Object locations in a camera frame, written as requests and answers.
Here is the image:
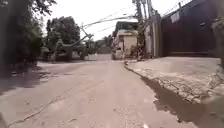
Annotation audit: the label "raised concrete apron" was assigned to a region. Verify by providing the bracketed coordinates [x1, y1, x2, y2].
[124, 55, 224, 105]

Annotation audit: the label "leaning pole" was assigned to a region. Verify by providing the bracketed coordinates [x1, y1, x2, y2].
[49, 32, 95, 55]

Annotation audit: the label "pale concrete wall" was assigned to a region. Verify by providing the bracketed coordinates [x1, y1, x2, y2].
[143, 19, 163, 60]

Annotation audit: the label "pale low wall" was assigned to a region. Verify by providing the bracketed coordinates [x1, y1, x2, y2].
[84, 53, 114, 62]

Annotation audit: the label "dark metal gate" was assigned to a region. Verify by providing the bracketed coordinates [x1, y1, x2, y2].
[160, 0, 218, 58]

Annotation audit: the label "dark roadside trees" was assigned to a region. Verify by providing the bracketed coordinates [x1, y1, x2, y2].
[0, 0, 58, 77]

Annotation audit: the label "utility pole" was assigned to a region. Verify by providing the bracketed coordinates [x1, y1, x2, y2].
[132, 0, 148, 60]

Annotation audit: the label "gutter puddle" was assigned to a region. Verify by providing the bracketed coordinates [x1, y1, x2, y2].
[139, 75, 224, 128]

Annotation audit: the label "overhead wires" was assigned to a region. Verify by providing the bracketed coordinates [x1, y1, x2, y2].
[81, 0, 194, 35]

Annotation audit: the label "grey concrete road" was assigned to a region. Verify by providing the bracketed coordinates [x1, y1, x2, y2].
[0, 59, 214, 128]

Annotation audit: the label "pale yellow building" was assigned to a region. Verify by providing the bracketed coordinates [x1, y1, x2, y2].
[111, 20, 140, 61]

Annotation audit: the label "large green tree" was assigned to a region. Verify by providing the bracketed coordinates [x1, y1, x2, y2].
[42, 15, 83, 63]

